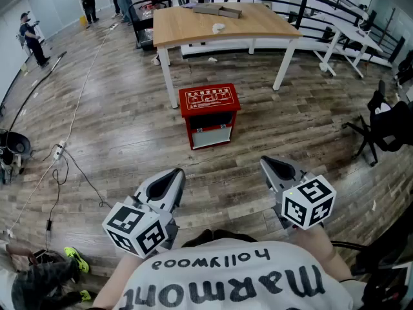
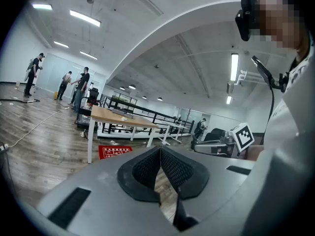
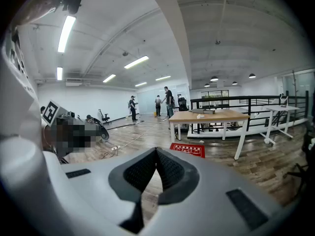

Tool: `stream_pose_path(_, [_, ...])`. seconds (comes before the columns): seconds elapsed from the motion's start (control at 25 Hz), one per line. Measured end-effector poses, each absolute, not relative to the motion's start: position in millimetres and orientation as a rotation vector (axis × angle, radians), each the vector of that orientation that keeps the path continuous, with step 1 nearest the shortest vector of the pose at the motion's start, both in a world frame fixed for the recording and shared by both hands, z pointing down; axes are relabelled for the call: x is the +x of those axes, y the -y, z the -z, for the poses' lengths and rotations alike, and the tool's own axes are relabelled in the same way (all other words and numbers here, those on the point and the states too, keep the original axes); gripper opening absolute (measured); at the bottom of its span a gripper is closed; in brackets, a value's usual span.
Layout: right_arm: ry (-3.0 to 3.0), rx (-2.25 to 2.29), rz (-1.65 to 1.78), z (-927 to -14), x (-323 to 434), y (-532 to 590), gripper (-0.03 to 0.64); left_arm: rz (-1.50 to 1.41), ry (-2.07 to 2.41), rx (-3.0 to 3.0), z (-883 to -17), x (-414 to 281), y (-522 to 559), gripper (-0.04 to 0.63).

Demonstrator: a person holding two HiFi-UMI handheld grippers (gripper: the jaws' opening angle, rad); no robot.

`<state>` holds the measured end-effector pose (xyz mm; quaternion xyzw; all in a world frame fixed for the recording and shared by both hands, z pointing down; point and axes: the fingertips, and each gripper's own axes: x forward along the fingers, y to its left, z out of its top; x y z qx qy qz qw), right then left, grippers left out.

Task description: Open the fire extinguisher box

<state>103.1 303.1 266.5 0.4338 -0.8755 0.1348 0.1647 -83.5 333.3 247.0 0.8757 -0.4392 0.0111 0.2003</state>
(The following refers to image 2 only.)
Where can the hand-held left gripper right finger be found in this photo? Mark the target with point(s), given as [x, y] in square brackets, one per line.
[187, 178]

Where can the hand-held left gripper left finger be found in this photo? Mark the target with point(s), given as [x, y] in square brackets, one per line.
[137, 178]

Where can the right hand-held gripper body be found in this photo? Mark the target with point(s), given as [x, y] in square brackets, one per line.
[242, 136]

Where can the red fire extinguisher box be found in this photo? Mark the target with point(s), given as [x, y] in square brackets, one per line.
[108, 154]

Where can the person's right forearm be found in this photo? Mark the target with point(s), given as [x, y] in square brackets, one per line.
[254, 154]

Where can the ceiling light bar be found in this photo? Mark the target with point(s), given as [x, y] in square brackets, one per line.
[61, 44]
[85, 18]
[42, 7]
[234, 66]
[229, 99]
[88, 55]

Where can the white raised platform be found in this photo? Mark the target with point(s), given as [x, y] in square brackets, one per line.
[123, 134]

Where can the person's white printed shirt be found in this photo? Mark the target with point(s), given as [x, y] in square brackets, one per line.
[290, 156]

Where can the small white desk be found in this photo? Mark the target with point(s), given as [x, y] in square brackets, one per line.
[172, 125]

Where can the white ceiling pipes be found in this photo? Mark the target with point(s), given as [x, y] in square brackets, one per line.
[246, 75]

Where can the black metal railing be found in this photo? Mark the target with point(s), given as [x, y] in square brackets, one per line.
[154, 118]

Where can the long grey box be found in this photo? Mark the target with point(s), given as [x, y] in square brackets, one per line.
[122, 112]

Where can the wooden table with white legs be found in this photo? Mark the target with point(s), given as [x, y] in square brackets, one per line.
[110, 115]

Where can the black neck-mounted phone holder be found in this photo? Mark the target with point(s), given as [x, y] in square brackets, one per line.
[264, 71]

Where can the black storage cart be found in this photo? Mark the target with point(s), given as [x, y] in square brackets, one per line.
[83, 118]

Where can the person's head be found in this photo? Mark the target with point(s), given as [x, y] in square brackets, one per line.
[280, 21]

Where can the white power strip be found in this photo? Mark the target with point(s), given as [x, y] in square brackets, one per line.
[4, 147]

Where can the black head-mounted camera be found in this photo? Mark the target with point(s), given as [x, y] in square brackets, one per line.
[246, 16]

